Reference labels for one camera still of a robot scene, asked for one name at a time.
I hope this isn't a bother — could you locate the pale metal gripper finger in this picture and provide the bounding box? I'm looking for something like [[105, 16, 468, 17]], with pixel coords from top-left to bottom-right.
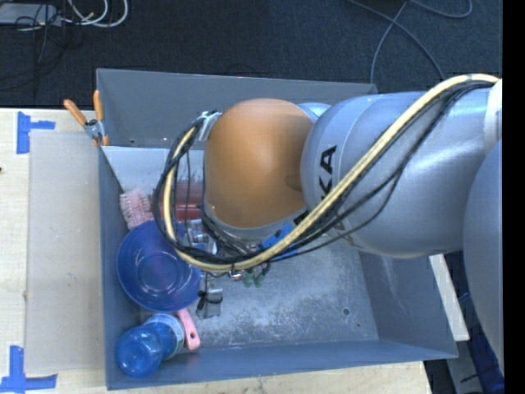
[[195, 286, 225, 319], [197, 277, 212, 310]]

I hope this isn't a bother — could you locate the pale flat board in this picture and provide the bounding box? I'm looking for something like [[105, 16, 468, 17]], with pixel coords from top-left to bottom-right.
[[23, 131, 106, 379]]

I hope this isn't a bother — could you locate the blue plastic bowl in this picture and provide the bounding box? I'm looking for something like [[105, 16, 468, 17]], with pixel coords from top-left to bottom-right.
[[116, 219, 205, 313]]

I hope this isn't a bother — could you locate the blue plastic bottle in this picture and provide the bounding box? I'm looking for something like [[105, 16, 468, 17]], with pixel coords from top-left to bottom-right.
[[115, 313, 186, 378]]

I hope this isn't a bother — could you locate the grey metal bin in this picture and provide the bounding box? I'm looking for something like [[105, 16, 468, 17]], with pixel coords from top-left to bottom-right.
[[95, 67, 459, 390]]

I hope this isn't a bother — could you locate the blue rectangular object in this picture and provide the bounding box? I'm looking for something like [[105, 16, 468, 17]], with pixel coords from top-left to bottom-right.
[[258, 224, 297, 259]]

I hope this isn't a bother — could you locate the red-brown flat block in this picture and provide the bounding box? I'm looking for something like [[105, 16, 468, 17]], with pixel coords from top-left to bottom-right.
[[174, 181, 206, 223]]

